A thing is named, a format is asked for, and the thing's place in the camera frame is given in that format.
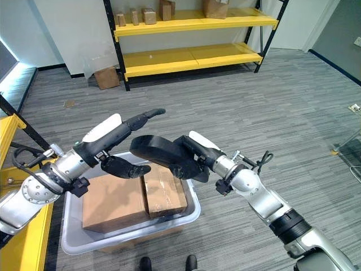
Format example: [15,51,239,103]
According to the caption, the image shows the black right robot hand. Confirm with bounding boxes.
[170,130,226,183]

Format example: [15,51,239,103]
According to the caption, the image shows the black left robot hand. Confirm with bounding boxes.
[73,108,166,180]

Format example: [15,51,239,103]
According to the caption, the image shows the black sole-shaped part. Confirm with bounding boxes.
[129,135,199,173]

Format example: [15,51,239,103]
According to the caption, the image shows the taped cardboard box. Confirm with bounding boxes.
[140,163,188,220]

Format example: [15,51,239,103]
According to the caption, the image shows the cardboard box on floor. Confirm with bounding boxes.
[94,65,121,90]

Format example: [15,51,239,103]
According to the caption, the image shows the large cardboard box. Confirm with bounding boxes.
[82,173,150,234]

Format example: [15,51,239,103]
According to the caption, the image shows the clear plastic box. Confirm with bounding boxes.
[60,151,202,256]

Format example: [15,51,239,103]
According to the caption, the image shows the yellow shelf unit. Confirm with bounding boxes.
[0,93,61,271]

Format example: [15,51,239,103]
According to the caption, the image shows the yellow black shelf rack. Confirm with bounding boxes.
[103,0,290,91]

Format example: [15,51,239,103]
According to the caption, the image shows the tall cardboard box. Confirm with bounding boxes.
[158,0,176,21]

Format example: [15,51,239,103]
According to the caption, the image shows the big cardboard box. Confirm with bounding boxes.
[202,0,230,20]

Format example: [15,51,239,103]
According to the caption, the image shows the clear plastic sheet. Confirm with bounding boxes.
[81,42,119,80]

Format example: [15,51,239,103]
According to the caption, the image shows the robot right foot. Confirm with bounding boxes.
[185,255,199,271]

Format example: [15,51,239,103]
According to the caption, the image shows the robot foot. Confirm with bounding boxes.
[185,255,199,271]
[139,256,153,271]

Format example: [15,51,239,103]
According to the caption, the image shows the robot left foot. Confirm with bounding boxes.
[139,256,153,271]

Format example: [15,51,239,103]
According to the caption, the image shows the glass panel with yellow clip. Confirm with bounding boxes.
[330,128,361,170]

